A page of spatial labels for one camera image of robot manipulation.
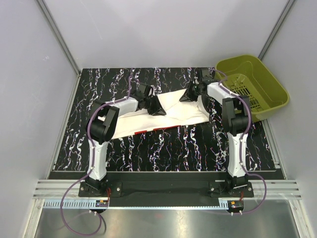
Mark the left aluminium frame post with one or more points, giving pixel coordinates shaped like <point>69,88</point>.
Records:
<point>57,34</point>

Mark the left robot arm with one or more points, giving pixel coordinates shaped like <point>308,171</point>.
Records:
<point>101,127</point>

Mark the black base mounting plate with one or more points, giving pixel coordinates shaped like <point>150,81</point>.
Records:
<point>213,184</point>

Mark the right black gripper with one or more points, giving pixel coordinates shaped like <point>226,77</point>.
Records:
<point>187,97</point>

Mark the black patterned table mat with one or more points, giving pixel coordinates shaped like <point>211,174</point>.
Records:
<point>200,147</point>

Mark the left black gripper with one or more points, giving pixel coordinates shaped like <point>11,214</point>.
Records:
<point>158,110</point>

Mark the white t shirt red print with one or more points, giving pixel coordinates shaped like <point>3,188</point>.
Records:
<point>177,113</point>

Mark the right aluminium frame post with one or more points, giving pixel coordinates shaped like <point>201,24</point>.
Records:
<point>276,28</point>

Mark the olive green plastic basket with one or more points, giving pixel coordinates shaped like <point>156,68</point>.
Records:
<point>247,75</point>

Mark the slotted grey cable duct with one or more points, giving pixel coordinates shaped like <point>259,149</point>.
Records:
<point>99,204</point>

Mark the aluminium rail profile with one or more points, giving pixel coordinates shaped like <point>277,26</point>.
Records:
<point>52,188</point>

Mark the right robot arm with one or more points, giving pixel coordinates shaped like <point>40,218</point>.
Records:
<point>236,121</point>

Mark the aluminium frame post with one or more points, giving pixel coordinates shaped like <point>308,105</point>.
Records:
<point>276,28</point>
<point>57,34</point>

